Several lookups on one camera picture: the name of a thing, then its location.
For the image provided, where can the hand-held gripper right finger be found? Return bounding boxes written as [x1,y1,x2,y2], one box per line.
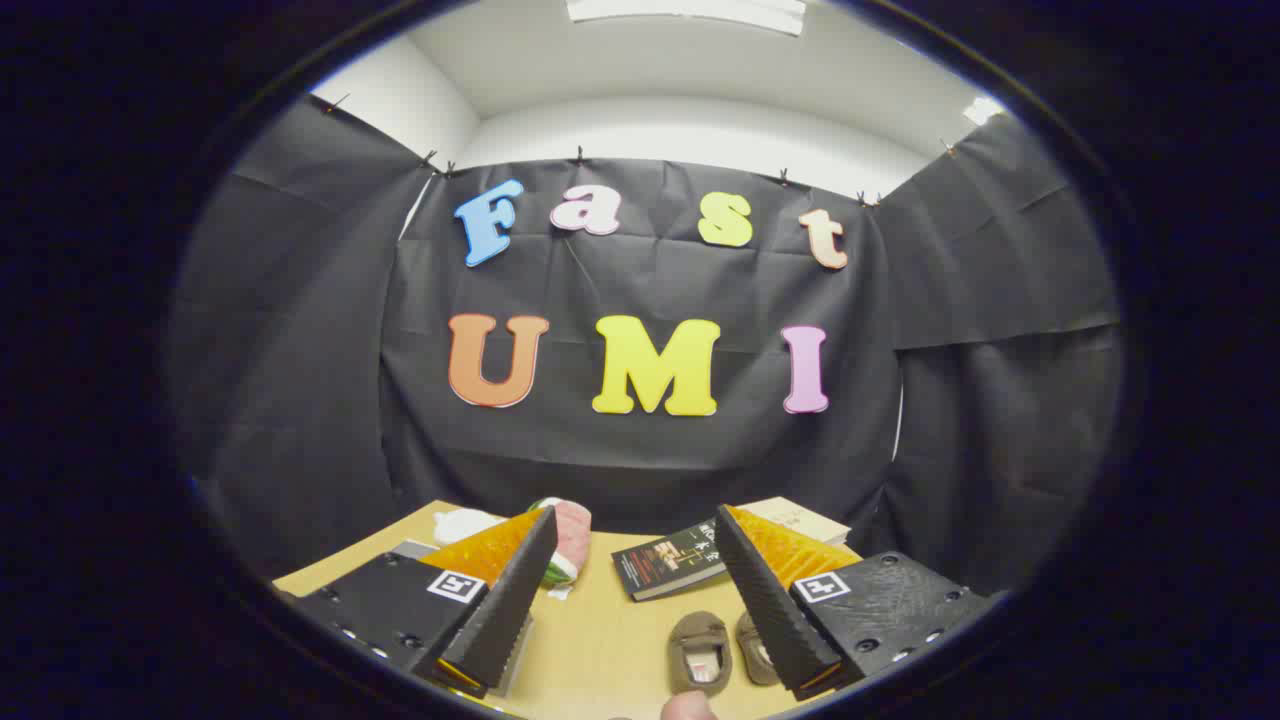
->
[714,503,991,701]

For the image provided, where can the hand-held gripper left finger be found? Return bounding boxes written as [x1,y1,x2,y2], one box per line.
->
[290,505,559,699]

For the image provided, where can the cream fabric storage box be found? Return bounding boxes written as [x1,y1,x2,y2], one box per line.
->
[390,538,536,698]

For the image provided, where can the brown fuzzy shoe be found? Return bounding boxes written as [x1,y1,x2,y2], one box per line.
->
[668,611,733,696]
[736,611,781,687]

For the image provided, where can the white plush toy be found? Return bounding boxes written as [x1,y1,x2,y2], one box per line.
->
[433,508,506,546]

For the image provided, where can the watermelon slice plush toy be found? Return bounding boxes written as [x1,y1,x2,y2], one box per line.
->
[530,497,593,591]

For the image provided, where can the black cover book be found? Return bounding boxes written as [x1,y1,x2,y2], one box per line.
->
[612,518,731,602]

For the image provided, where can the black backdrop cloth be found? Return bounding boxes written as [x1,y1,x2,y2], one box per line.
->
[165,95,1121,601]

